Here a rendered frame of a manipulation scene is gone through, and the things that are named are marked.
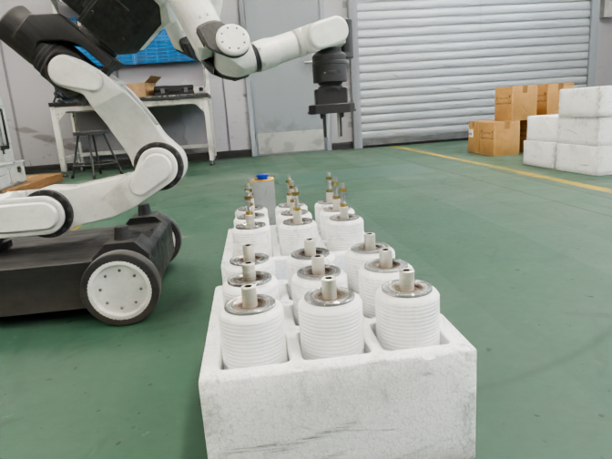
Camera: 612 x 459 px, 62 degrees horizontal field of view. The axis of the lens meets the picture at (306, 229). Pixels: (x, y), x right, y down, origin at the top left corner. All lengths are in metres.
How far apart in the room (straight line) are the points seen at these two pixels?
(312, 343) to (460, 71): 6.29
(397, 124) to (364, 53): 0.95
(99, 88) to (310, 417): 1.11
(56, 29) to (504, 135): 3.99
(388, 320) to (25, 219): 1.15
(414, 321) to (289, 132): 5.71
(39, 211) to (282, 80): 5.03
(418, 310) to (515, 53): 6.59
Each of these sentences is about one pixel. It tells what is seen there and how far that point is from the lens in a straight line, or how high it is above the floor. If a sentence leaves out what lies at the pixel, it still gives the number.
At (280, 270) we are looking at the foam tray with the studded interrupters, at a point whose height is 0.15.
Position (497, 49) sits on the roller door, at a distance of 7.13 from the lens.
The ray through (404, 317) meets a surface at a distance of 0.75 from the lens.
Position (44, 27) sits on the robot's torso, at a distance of 1.62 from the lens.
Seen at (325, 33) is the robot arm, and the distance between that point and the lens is 1.32.
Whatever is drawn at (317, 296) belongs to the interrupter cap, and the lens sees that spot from 0.76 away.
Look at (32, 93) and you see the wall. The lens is 6.77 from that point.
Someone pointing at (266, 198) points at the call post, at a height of 0.26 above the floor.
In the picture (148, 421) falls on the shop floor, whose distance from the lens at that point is 1.01.
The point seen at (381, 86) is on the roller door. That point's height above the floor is 0.73.
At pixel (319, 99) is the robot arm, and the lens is 1.34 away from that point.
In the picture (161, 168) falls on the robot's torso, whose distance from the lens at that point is 1.51.
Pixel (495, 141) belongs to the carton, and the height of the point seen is 0.13.
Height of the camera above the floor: 0.52
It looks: 13 degrees down
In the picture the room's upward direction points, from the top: 4 degrees counter-clockwise
